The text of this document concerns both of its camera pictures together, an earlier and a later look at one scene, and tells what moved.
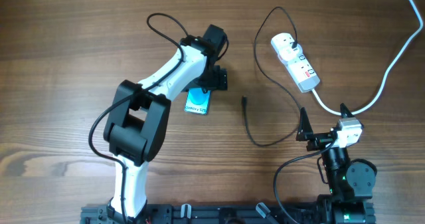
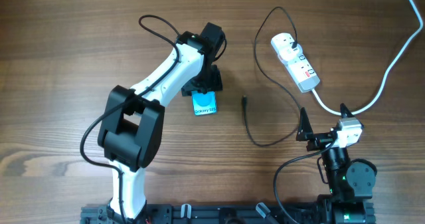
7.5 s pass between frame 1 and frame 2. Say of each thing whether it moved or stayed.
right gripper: stayed
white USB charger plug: stayed
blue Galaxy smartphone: moved
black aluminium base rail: stayed
